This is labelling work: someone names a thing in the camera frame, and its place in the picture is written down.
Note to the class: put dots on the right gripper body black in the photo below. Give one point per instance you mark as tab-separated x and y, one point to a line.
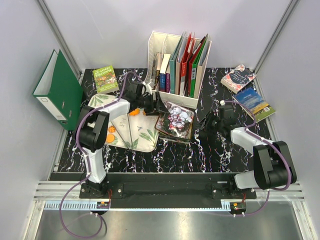
217	124

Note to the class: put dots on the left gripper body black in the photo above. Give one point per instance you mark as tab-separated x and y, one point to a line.
146	103

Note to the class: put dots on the gold cookie tin base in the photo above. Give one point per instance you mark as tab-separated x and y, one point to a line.
183	140

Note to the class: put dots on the gold tin lid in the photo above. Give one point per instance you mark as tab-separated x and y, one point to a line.
177	122

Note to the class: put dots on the metal serving tongs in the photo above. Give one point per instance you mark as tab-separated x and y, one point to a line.
122	132

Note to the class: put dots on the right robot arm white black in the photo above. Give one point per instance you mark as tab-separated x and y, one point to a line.
273	166

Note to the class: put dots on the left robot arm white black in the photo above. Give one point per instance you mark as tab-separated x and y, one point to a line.
91	129

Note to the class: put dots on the orange fish shaped cookie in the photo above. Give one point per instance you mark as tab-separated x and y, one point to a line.
135	112

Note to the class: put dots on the blue landscape cover book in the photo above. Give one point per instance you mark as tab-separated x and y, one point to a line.
255	103

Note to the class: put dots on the floral patterned serving tray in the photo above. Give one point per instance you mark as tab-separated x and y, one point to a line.
143	133

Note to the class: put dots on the green treehouse paperback book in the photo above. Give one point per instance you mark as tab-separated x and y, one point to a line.
105	80

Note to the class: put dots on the orange cookie tray front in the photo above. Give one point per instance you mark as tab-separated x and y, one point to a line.
111	129

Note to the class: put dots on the white desk file organizer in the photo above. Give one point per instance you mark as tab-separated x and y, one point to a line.
176	66

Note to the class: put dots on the floral cover paperback book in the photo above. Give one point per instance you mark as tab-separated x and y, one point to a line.
238	78

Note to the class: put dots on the green lever arch binder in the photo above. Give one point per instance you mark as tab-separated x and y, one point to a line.
59	91

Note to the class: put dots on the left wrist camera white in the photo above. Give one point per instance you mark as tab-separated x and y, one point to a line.
148	87

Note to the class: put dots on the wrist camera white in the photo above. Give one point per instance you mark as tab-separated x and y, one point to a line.
148	87
222	102

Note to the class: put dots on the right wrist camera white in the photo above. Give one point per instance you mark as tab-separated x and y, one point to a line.
222	102

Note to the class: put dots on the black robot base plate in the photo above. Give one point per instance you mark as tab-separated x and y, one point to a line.
168	191

